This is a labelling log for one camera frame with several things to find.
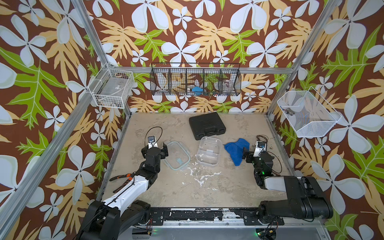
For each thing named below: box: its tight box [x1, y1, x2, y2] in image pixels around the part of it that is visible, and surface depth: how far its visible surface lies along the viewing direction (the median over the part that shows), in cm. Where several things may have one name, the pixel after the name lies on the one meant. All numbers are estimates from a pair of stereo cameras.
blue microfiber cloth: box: [223, 138, 250, 167], surface depth 99 cm
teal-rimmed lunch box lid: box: [163, 140, 191, 171], surface depth 97 cm
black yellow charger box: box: [254, 139, 268, 152], surface depth 80 cm
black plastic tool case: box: [189, 112, 227, 141], surface depth 107 cm
